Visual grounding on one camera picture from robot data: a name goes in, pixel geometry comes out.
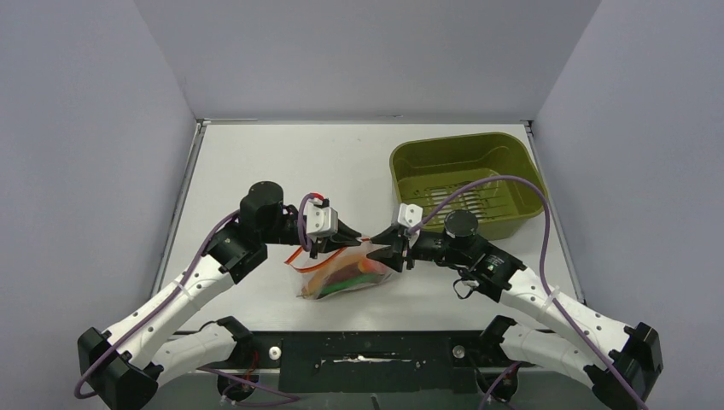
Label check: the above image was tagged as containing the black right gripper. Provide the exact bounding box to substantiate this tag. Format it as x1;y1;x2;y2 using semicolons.
367;226;468;270

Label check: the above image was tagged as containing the clear zip top bag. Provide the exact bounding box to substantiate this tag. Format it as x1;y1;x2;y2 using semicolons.
284;237;396;300

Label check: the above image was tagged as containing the green toy chili pepper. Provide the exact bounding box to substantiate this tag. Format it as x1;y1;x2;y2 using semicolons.
317;273;389;299

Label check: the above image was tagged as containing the olive green plastic tub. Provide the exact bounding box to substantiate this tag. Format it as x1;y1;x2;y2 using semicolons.
389;132;546;240

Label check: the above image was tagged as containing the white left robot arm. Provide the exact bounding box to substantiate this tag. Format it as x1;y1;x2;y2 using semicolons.
74;181;362;409

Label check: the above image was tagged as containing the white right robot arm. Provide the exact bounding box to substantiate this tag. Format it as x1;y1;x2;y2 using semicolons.
368;204;663;409

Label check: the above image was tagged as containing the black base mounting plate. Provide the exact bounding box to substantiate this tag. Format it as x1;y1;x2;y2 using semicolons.
222;331;511;394

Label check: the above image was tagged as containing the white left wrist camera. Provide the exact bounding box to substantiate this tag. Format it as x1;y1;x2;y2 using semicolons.
305;198;339;239

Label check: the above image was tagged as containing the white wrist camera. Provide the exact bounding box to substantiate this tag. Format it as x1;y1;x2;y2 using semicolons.
305;198;339;239
393;203;423;229

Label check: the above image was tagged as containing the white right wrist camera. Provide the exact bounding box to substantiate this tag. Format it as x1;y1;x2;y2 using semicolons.
393;203;423;229

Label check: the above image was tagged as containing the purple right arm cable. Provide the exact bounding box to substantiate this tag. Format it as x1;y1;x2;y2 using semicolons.
406;175;651;410

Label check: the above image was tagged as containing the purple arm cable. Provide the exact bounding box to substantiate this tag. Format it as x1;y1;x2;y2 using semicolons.
73;192;330;400
406;175;651;410

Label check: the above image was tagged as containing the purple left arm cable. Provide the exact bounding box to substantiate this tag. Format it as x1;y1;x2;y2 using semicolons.
73;192;330;400

